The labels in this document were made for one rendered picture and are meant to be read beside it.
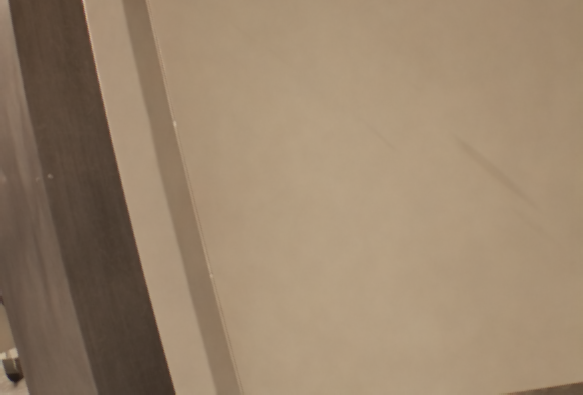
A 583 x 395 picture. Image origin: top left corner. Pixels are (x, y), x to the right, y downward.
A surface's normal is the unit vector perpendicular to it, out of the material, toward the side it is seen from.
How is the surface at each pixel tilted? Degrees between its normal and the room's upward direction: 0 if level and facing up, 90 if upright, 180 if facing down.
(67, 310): 90
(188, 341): 90
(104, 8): 90
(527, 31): 90
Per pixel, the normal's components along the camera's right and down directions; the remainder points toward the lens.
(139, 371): 0.75, -0.18
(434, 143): -0.35, 0.08
